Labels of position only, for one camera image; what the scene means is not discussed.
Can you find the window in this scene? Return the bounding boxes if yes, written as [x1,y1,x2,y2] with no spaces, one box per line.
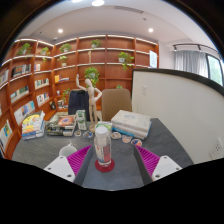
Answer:
[206,54,224,87]

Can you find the wooden artist mannequin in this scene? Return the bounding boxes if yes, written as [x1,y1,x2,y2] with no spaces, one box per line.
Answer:
[75,73,103,133]

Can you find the tall green white carton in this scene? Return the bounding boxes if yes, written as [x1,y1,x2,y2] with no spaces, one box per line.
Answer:
[75,109,88,131]

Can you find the beige chair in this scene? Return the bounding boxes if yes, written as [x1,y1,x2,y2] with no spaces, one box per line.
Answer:
[100,88,133,122]

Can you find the dark blue chair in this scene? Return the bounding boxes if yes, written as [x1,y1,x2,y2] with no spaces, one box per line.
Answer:
[68,89,91,122]

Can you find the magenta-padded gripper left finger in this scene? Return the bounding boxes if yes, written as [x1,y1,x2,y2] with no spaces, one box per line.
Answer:
[43,144,94,187]

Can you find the colourful book stack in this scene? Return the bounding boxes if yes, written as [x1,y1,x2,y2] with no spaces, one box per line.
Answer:
[21,110,46,141]

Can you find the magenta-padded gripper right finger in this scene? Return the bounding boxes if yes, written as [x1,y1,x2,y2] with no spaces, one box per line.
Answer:
[133,145,183,186]

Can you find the white wall socket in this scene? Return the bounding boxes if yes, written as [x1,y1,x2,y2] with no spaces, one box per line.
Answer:
[213,142,224,156]

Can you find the round orange white sticker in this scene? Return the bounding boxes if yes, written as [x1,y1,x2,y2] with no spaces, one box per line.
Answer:
[121,134,134,144]

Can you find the white book stack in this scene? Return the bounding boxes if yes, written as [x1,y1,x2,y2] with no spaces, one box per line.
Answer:
[110,109,153,140]

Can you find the grey curtain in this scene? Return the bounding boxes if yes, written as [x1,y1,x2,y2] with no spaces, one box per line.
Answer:
[173,49,209,78]

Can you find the wooden shelf unit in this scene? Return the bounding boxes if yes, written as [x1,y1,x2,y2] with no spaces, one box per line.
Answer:
[0,34,160,160]

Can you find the low green white box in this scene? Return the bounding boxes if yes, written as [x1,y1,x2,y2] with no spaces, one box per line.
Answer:
[95,121,114,134]

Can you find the yellow striped white cup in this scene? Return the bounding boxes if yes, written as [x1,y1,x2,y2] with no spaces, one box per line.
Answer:
[58,143,78,158]

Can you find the dark book stack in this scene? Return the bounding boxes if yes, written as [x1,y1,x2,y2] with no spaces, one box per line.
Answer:
[44,114,78,138]

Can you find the round blue orange sticker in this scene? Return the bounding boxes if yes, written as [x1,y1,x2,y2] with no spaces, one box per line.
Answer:
[130,138,143,148]

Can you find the small blue round sticker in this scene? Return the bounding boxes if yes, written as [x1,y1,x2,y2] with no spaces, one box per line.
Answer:
[82,130,95,140]

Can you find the clear plastic drink bottle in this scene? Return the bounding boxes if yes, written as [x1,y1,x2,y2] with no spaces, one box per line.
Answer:
[93,125,113,168]

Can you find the ceiling lights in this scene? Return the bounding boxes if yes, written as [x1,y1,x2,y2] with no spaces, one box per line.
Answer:
[57,0,155,34]

